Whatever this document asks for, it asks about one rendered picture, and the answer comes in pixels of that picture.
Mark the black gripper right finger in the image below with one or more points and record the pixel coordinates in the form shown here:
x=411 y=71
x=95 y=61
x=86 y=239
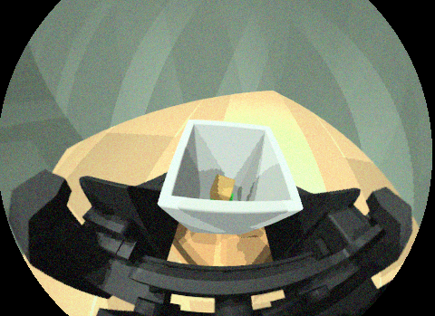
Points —
x=287 y=233

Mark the small tan block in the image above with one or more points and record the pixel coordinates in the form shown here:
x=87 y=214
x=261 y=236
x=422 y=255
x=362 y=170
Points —
x=222 y=188

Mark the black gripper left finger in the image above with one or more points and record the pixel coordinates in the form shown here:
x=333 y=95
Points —
x=137 y=202

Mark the brown shallow tray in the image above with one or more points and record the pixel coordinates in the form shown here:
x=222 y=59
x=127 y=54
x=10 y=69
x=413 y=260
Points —
x=220 y=249

